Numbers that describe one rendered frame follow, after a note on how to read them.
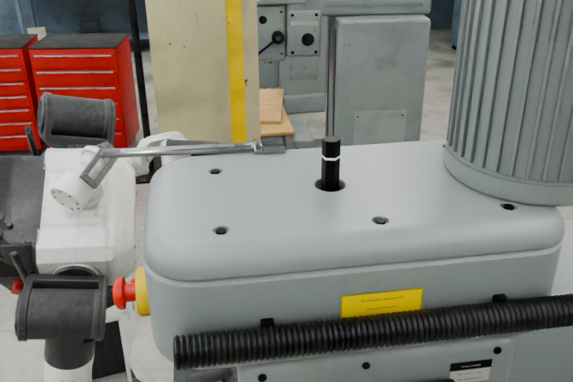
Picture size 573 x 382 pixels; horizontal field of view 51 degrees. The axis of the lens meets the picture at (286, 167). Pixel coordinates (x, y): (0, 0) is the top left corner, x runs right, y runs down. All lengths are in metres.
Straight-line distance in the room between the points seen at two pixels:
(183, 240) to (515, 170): 0.37
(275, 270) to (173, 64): 1.88
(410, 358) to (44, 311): 0.66
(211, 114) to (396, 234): 1.92
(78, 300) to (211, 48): 1.47
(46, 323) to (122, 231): 0.22
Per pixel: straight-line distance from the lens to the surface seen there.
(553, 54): 0.67
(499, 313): 0.69
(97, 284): 1.21
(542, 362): 0.85
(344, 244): 0.62
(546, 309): 0.71
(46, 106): 1.34
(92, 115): 1.36
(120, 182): 1.27
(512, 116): 0.69
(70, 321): 1.15
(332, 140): 0.70
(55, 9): 9.98
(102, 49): 5.30
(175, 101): 2.48
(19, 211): 1.25
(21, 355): 3.56
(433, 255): 0.65
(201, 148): 0.81
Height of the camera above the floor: 2.22
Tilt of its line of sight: 25 degrees down
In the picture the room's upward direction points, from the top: straight up
